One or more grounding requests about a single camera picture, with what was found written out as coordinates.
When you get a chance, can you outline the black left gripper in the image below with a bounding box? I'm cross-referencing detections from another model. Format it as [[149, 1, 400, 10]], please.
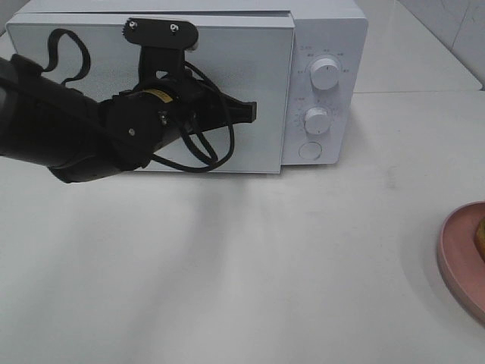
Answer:
[[113, 77, 258, 131]]

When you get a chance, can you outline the white microwave door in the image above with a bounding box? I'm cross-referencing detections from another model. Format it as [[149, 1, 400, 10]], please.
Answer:
[[6, 13, 294, 173]]

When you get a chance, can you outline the white timer knob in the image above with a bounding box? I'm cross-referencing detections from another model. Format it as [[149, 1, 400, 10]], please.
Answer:
[[304, 107, 332, 135]]

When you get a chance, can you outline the round white door button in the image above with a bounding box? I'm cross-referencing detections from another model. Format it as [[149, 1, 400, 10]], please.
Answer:
[[299, 142, 323, 161]]

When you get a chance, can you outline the pink round plate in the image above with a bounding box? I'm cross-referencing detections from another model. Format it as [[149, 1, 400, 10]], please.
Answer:
[[436, 201, 484, 325]]

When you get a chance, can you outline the burger with lettuce and cheese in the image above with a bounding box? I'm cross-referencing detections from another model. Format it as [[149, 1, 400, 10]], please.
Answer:
[[474, 218, 485, 261]]

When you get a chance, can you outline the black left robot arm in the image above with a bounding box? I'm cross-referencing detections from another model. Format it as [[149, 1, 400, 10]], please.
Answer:
[[1, 55, 257, 183]]

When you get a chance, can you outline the white microwave oven body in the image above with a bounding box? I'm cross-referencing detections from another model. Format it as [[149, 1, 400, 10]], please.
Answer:
[[7, 1, 368, 168]]

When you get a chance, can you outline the upper white power knob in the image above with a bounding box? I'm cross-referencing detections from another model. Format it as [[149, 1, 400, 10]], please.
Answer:
[[309, 55, 340, 90]]

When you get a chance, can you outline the black left camera cable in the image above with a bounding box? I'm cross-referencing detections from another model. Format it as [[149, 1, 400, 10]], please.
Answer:
[[39, 28, 235, 174]]

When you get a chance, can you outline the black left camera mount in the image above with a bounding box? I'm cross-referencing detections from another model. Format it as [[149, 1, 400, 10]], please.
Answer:
[[123, 17, 199, 81]]

